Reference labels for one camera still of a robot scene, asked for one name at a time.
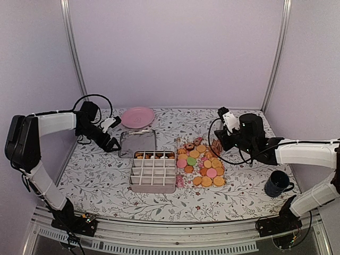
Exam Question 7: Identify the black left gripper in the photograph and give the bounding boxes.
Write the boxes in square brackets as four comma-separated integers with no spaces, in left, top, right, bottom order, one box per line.
[76,122,122,152]

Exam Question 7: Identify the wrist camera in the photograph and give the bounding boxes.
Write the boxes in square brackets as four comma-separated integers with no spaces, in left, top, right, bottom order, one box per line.
[99,116,121,133]
[217,107,240,134]

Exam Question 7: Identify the green sandwich cookie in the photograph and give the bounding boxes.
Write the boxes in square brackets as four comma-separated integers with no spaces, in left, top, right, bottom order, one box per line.
[186,157,197,166]

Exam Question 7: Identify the round cracker cookie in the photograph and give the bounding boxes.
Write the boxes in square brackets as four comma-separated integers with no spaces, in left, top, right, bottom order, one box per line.
[196,144,207,154]
[213,176,225,186]
[189,150,200,158]

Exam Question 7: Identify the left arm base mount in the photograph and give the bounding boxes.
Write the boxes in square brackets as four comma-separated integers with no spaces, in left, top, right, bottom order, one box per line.
[51,214,98,237]

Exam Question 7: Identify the metal tongs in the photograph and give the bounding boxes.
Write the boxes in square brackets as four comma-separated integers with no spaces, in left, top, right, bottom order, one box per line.
[208,118,223,156]

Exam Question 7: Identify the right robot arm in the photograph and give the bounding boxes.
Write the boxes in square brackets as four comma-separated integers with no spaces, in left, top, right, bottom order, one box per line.
[214,107,339,232]

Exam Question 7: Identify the dark blue mug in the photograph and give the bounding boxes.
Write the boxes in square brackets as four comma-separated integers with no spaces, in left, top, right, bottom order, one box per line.
[264,171,295,198]

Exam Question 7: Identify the front aluminium rail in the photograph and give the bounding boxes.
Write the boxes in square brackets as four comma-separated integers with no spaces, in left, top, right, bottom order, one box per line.
[23,206,333,254]

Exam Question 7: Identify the silver tin lid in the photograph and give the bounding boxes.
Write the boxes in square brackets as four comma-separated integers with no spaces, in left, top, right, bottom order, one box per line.
[118,130,157,158]

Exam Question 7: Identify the pink divided cookie tin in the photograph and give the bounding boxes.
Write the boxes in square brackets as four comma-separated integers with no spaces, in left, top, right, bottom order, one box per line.
[129,150,176,194]

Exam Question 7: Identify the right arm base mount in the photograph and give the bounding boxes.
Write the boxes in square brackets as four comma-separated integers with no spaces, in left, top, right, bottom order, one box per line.
[255,217,302,250]

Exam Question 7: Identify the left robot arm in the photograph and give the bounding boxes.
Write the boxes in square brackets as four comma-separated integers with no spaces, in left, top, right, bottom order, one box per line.
[4,101,121,231]

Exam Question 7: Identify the chocolate sprinkle donut cookie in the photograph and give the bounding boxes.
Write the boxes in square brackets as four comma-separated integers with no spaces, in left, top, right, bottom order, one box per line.
[184,143,195,151]

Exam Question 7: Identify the right aluminium frame post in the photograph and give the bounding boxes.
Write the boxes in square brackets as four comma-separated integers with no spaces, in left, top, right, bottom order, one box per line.
[261,0,292,113]

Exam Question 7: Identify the aluminium frame post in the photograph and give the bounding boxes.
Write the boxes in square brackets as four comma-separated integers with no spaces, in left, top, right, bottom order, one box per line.
[261,0,292,113]
[60,0,88,96]

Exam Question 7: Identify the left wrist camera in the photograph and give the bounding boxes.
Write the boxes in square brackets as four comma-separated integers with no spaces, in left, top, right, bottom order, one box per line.
[99,116,121,133]

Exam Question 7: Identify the floral cookie tray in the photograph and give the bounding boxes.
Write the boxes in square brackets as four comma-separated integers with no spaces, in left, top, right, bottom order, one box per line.
[176,137,226,189]

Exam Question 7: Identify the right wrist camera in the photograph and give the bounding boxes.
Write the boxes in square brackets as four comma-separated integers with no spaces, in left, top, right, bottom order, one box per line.
[217,107,240,134]

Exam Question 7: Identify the pink plate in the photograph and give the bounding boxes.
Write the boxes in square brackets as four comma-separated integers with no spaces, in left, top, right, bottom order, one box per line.
[121,107,155,130]

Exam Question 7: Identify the left aluminium frame post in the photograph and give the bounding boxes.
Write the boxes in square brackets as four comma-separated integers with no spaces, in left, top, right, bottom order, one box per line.
[60,0,88,96]

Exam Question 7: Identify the small swirl butter cookie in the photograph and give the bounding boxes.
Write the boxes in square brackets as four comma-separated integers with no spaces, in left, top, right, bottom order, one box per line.
[177,148,187,155]

